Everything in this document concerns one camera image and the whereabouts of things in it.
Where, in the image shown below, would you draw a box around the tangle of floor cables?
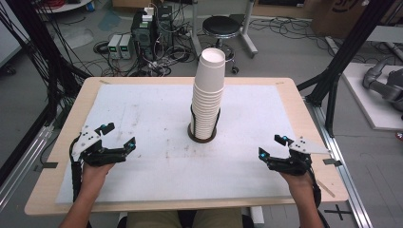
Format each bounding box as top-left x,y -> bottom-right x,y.
92,3 -> 203,78

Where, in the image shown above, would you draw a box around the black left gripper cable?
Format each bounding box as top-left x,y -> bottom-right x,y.
69,134 -> 84,203

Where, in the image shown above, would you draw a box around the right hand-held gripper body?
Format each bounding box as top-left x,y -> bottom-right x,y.
265,136 -> 331,177

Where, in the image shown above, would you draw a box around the black metal frame post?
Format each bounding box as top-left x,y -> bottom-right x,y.
297,0 -> 395,138

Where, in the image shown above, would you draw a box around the stack of white paper cups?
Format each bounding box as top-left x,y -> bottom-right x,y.
190,47 -> 227,141

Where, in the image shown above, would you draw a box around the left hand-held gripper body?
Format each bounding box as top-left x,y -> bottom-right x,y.
71,125 -> 128,167

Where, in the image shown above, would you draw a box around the white floor board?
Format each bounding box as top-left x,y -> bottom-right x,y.
341,62 -> 403,132

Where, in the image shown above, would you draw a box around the person's khaki trouser legs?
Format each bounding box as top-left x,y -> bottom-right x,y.
125,208 -> 244,228

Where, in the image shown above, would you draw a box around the white table leg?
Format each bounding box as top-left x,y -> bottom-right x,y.
249,206 -> 266,228

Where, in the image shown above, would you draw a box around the person's left hand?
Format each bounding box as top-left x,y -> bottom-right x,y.
82,161 -> 116,188

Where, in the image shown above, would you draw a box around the wooden table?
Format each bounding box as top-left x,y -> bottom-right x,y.
24,76 -> 350,217

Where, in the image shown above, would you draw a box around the black wire cup holder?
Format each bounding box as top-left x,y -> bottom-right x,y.
186,104 -> 222,144

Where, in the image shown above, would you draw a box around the black tape cross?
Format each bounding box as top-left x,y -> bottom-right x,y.
323,203 -> 353,221

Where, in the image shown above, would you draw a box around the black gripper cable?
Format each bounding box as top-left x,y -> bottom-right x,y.
307,166 -> 323,211
69,134 -> 84,203

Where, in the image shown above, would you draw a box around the black round stool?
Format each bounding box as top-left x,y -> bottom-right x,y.
201,15 -> 242,76

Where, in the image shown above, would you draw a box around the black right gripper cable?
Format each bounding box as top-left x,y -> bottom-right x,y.
307,166 -> 323,211

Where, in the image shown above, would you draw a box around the grey bench power supply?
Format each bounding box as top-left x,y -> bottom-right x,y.
119,33 -> 133,60
106,33 -> 124,60

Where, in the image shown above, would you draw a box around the aluminium rail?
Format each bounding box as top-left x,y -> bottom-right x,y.
304,97 -> 374,228
0,124 -> 55,212

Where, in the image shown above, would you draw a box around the person's right hand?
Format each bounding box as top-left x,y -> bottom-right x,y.
279,171 -> 314,193

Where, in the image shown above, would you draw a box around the black frame with cables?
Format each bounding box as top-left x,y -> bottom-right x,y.
0,0 -> 91,131

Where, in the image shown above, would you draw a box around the white table mat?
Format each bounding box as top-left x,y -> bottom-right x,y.
54,83 -> 298,204

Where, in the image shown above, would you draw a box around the cardboard box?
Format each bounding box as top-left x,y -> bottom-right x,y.
311,0 -> 403,40

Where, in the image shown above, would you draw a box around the black computer tower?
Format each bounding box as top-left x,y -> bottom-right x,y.
130,9 -> 157,62

